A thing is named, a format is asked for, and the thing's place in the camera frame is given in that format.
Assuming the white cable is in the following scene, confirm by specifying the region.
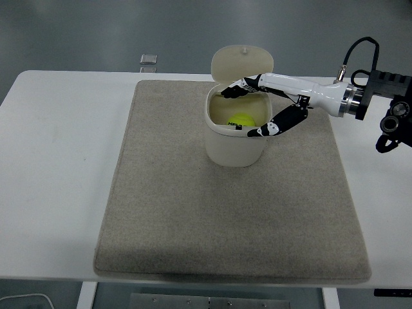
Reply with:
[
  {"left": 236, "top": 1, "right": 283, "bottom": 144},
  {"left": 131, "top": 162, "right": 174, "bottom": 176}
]
[{"left": 0, "top": 293, "right": 54, "bottom": 309}]

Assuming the grey metal plate with screws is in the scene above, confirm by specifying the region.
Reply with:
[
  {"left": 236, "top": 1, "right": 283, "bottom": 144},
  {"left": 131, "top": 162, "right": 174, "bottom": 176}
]
[{"left": 129, "top": 293, "right": 292, "bottom": 309}]

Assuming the black table control panel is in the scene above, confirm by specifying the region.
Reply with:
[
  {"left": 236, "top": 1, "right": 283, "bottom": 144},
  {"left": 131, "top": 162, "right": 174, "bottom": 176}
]
[{"left": 373, "top": 288, "right": 412, "bottom": 297}]

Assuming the yellow-green tennis ball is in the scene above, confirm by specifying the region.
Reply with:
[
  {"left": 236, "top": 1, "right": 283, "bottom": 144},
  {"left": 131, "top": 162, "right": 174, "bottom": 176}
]
[{"left": 227, "top": 112, "right": 256, "bottom": 128}]

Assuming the cream plastic bin with lid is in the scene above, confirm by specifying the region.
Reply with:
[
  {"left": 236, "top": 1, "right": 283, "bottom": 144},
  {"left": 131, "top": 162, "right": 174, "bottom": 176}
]
[{"left": 205, "top": 45, "right": 276, "bottom": 168}]

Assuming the beige fabric mat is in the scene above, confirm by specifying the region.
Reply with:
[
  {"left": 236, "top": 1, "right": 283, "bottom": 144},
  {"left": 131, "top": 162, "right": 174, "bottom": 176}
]
[{"left": 92, "top": 79, "right": 372, "bottom": 285}]

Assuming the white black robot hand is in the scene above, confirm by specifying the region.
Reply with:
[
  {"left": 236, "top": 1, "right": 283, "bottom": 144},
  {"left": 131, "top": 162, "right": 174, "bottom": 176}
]
[{"left": 220, "top": 73, "right": 348, "bottom": 138}]

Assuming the white table leg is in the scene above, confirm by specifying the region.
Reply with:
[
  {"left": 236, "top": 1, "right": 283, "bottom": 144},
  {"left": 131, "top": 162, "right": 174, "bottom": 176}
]
[
  {"left": 77, "top": 281, "right": 99, "bottom": 309},
  {"left": 321, "top": 287, "right": 339, "bottom": 309}
]

